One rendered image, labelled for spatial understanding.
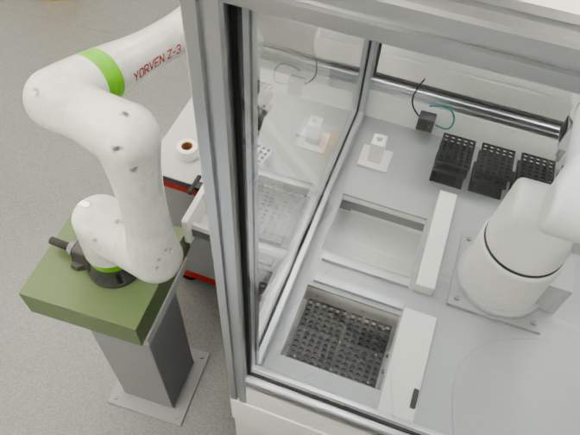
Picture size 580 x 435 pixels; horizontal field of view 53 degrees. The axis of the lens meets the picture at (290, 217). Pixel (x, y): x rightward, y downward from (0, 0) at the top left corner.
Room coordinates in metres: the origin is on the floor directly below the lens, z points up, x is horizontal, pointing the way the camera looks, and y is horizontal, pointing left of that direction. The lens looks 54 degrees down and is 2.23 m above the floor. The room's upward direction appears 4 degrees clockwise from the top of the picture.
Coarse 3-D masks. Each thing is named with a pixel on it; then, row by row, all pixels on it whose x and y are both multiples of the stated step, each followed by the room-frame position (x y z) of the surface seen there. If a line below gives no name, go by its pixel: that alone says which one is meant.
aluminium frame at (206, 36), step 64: (192, 0) 0.42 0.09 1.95; (256, 0) 0.40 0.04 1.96; (320, 0) 0.39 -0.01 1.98; (384, 0) 0.37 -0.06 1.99; (448, 0) 0.38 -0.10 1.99; (512, 0) 0.38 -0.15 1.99; (192, 64) 0.42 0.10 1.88; (512, 64) 0.35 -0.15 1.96; (576, 64) 0.33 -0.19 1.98; (256, 384) 0.41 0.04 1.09
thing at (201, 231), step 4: (204, 220) 0.97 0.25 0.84; (192, 224) 0.92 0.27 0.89; (196, 224) 0.92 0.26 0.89; (200, 224) 0.92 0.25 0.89; (204, 224) 0.96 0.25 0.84; (192, 228) 0.91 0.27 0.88; (196, 228) 0.91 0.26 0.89; (200, 228) 0.91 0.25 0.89; (204, 228) 0.91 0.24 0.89; (208, 228) 0.91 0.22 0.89; (192, 232) 0.91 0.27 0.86; (196, 232) 0.91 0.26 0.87; (200, 232) 0.90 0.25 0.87; (204, 232) 0.90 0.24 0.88; (208, 232) 0.90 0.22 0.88; (196, 236) 0.91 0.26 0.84; (200, 236) 0.91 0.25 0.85; (204, 236) 0.90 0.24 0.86; (208, 236) 0.90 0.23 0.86; (208, 240) 0.90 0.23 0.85
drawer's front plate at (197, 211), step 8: (200, 192) 1.00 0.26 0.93; (200, 200) 0.98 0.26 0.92; (192, 208) 0.95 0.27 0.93; (200, 208) 0.98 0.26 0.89; (184, 216) 0.92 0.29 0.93; (192, 216) 0.93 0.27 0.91; (200, 216) 0.97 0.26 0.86; (184, 224) 0.90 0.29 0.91; (184, 232) 0.90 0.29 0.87; (192, 240) 0.91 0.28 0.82
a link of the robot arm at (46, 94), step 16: (96, 48) 0.91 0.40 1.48; (64, 64) 0.83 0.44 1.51; (80, 64) 0.85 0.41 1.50; (96, 64) 0.86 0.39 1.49; (112, 64) 0.88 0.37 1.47; (32, 80) 0.78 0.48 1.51; (48, 80) 0.78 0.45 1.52; (64, 80) 0.79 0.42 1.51; (80, 80) 0.80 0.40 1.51; (96, 80) 0.83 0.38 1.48; (112, 80) 0.85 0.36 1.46; (32, 96) 0.76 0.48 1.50; (48, 96) 0.75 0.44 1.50; (64, 96) 0.75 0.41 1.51; (32, 112) 0.74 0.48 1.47; (48, 112) 0.73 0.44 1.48; (48, 128) 0.73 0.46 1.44
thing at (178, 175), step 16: (192, 112) 1.49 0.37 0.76; (176, 128) 1.41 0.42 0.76; (192, 128) 1.41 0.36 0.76; (176, 144) 1.33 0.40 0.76; (176, 160) 1.26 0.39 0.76; (176, 176) 1.19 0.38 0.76; (192, 176) 1.20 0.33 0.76; (176, 192) 1.20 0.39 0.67; (192, 192) 1.18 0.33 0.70; (176, 208) 1.20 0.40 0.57; (176, 224) 1.21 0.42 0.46; (192, 256) 1.19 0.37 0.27; (208, 256) 1.17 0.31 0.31; (192, 272) 1.20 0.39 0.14; (208, 272) 1.18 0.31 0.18
